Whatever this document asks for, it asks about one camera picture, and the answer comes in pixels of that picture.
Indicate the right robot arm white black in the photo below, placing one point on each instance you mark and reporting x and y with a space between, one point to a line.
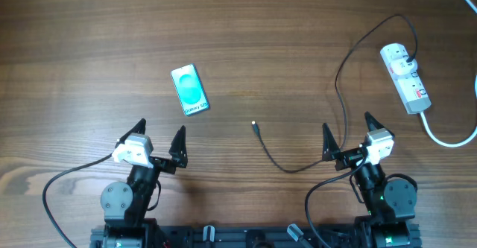
389 199

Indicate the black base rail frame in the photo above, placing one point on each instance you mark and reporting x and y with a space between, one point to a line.
253 237

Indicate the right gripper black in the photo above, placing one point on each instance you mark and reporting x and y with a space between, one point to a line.
332 150

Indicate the blue Galaxy smartphone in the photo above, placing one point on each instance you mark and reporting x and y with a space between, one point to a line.
189 90

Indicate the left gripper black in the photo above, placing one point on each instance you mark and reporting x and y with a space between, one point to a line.
177 152

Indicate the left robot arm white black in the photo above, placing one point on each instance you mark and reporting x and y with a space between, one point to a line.
125 204

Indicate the white USB charger plug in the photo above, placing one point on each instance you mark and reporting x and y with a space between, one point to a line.
401 68

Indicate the white power strip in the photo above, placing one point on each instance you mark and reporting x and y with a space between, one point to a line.
411 90

